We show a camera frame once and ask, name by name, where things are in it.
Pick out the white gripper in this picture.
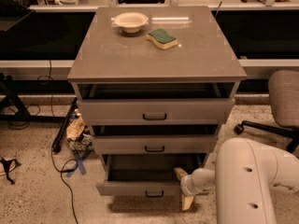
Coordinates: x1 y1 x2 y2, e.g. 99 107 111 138
174 167 215 211

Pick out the grey bottom drawer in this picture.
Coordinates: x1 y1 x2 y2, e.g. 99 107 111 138
97 153 206 198

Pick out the grey drawer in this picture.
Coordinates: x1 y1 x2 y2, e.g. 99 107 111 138
78 98 235 125
97 153 206 198
92 134 217 154

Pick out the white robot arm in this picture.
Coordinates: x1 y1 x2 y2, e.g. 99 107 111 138
175 138 299 224

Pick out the grey middle drawer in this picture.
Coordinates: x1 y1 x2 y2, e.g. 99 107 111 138
92 134 217 154

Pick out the grey top drawer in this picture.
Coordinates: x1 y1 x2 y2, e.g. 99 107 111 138
78 98 235 125

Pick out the grey drawer cabinet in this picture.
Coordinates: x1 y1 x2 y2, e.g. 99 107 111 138
66 6 248 173

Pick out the blue tape cross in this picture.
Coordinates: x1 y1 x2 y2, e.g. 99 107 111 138
65 150 92 177

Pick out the black power strip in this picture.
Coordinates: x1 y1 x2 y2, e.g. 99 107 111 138
51 99 77 153

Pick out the office chair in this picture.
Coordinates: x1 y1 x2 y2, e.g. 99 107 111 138
234 70 299 153

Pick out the green yellow sponge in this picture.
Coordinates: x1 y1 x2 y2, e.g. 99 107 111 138
146 29 178 50

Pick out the white paper bowl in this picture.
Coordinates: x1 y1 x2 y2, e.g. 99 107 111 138
114 12 149 34

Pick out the black desk leg frame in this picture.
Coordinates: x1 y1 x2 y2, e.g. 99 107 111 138
0 73 65 123

